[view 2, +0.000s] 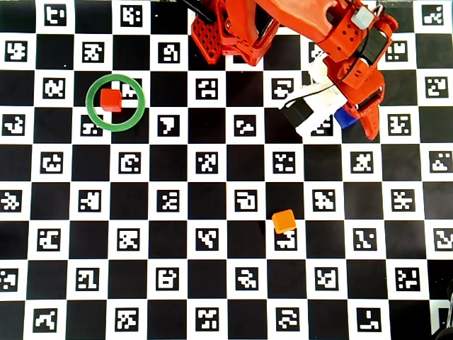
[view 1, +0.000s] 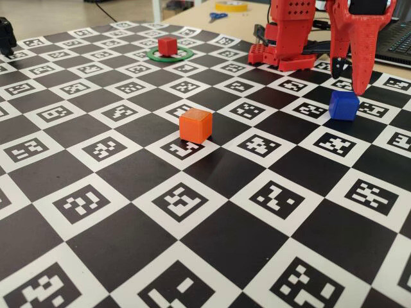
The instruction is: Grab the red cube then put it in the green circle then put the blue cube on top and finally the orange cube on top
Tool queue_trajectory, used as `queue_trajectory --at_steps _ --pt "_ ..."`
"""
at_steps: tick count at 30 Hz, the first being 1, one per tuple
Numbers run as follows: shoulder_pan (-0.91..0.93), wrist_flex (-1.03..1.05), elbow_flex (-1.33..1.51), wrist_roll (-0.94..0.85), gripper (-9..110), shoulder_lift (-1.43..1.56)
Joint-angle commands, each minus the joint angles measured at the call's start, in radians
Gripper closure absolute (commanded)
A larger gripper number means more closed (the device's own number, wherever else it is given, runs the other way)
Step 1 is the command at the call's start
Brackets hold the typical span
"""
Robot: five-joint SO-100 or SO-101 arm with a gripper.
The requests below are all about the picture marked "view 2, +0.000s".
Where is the green ring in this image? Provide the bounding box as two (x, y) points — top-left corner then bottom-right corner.
(86, 73), (147, 132)

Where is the black white marker mat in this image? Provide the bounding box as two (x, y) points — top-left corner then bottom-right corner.
(0, 0), (453, 340)

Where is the orange cube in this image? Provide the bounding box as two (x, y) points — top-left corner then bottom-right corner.
(271, 208), (297, 234)

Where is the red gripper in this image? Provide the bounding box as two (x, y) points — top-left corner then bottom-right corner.
(324, 55), (386, 141)

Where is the blue cube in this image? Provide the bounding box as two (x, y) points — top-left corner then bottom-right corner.
(334, 108), (360, 128)

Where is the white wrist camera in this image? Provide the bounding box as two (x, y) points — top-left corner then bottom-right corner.
(281, 52), (350, 137)

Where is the red cube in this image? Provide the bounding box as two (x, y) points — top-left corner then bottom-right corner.
(99, 88), (123, 113)

